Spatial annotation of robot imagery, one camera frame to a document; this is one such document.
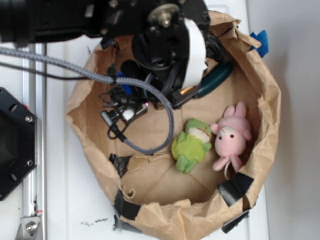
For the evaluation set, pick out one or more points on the black gripper body with motor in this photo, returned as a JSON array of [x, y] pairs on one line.
[[171, 44]]

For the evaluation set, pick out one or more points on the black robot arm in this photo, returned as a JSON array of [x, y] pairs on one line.
[[24, 22]]

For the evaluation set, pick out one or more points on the dark green toy cucumber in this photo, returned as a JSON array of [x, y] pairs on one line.
[[214, 79]]

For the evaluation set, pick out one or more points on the blue tape strip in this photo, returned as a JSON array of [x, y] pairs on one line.
[[262, 37]]

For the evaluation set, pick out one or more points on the pink plush bunny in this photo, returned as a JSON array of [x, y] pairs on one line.
[[232, 131]]

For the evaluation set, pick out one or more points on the green plush frog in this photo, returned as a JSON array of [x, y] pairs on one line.
[[191, 145]]

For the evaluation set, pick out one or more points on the brown paper bag tray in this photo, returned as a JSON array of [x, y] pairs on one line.
[[186, 179]]

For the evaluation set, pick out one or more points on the wrist camera with cables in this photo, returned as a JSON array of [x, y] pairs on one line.
[[124, 103]]

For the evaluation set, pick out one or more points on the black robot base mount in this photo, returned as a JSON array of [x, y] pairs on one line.
[[17, 143]]

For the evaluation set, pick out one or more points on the aluminium frame rail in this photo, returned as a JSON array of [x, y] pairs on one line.
[[33, 224]]

